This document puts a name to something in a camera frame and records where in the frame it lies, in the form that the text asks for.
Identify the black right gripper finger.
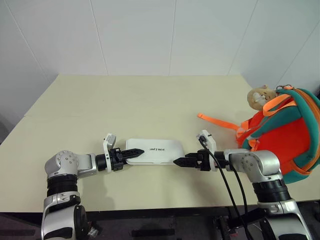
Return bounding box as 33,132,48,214
173,161,200,169
173,153,200,164

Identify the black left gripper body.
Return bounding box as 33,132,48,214
110,147,126,173

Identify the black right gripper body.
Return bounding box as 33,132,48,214
196,148,210,173

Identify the white rounded box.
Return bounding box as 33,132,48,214
124,137,185,166

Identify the orange and teal backpack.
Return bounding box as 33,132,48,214
196,85,320,186

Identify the black and red base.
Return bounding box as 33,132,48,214
212,216,241,240

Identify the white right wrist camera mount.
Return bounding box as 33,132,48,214
195,129,217,172

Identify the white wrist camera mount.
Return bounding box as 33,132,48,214
195,129,217,172
102,133,118,174

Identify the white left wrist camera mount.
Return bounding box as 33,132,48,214
102,133,118,174

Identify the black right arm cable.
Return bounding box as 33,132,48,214
198,136,254,240

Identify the black table frame bar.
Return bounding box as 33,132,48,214
83,206,232,222

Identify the beige plush toy keychain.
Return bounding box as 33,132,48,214
246,84,279,111

